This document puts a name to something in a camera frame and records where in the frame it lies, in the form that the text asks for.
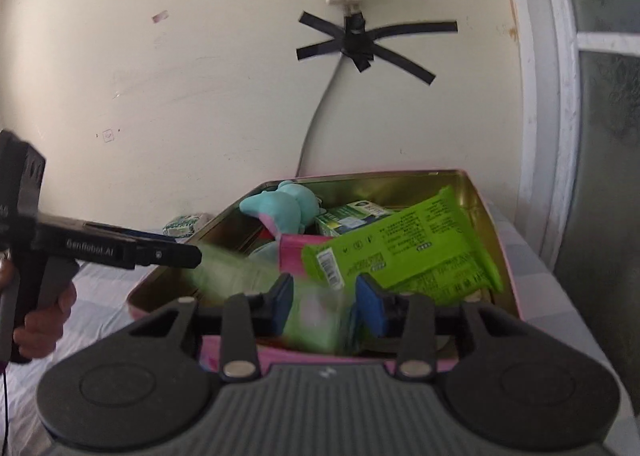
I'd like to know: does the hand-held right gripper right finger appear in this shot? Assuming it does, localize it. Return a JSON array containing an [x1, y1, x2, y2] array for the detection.
[[354, 273, 526, 381]]

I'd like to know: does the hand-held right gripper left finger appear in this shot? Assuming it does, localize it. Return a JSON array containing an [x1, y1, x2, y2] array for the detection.
[[129, 272, 296, 381]]

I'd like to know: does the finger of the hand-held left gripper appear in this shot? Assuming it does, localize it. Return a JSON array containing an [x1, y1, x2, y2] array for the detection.
[[85, 221, 203, 270]]

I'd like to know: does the light green packet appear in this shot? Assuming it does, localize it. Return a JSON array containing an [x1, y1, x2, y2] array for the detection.
[[184, 245, 353, 353]]

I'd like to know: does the pink tin box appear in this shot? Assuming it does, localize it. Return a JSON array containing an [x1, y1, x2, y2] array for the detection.
[[126, 168, 526, 374]]

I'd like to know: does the person's left hand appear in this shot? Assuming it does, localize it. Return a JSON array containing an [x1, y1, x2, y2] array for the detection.
[[14, 281, 79, 361]]

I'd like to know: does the green white packet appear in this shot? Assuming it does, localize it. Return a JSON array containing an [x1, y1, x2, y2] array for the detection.
[[161, 212, 214, 239]]

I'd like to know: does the pink packet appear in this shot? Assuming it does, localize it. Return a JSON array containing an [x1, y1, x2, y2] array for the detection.
[[278, 233, 326, 279]]

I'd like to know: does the bright green wipes packet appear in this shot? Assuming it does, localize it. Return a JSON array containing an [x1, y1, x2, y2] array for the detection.
[[302, 186, 503, 295]]

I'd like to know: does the green carton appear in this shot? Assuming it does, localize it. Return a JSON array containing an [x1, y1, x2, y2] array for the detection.
[[315, 201, 401, 237]]

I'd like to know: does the teal plush toy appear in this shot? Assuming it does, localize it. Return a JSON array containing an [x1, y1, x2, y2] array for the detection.
[[239, 180, 323, 239]]

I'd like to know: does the white bed sheet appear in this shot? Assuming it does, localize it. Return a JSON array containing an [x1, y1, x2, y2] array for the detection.
[[0, 201, 640, 456]]

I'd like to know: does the black tape cross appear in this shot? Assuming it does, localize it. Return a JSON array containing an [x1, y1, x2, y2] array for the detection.
[[296, 10, 459, 85]]

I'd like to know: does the grey power cable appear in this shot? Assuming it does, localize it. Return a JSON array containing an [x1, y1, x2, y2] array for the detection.
[[295, 10, 367, 179]]

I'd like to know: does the white window frame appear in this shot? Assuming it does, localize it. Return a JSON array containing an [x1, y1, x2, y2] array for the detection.
[[492, 0, 640, 287]]

